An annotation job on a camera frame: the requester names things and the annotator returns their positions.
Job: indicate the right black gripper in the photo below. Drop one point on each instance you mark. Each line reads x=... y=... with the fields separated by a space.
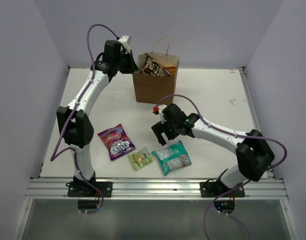
x=159 y=128

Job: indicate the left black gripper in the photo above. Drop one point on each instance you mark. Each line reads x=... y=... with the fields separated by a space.
x=132 y=67

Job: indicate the brown Kettle sea salt chips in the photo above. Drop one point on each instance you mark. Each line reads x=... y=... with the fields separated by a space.
x=152 y=67

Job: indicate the teal snack packet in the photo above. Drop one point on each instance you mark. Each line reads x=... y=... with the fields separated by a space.
x=172 y=158

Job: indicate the brown paper bag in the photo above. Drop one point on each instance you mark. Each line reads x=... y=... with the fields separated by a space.
x=155 y=89

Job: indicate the orange Kettle honey dijon chips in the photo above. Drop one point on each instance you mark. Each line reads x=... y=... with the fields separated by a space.
x=167 y=69

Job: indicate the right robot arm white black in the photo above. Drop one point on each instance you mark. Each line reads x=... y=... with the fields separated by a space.
x=252 y=151

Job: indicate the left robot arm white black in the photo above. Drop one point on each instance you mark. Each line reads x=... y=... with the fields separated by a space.
x=74 y=124

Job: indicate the purple Fox's candy bag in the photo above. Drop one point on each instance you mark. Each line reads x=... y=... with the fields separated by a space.
x=116 y=141

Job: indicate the small green snack packet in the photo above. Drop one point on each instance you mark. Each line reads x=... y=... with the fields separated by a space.
x=140 y=159

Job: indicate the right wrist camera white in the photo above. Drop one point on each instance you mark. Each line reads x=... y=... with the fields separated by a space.
x=158 y=110

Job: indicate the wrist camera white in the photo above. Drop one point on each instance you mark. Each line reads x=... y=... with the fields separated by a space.
x=125 y=41
x=158 y=110

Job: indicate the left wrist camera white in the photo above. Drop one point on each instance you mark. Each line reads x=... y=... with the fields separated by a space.
x=125 y=41

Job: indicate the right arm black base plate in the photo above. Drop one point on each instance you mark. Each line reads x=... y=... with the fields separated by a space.
x=213 y=188

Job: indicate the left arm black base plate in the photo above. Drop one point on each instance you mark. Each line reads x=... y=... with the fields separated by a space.
x=83 y=190

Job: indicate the aluminium right side rail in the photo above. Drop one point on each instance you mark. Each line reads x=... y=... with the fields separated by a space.
x=249 y=99

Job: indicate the aluminium front rail frame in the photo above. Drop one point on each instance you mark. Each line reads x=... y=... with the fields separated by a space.
x=54 y=188

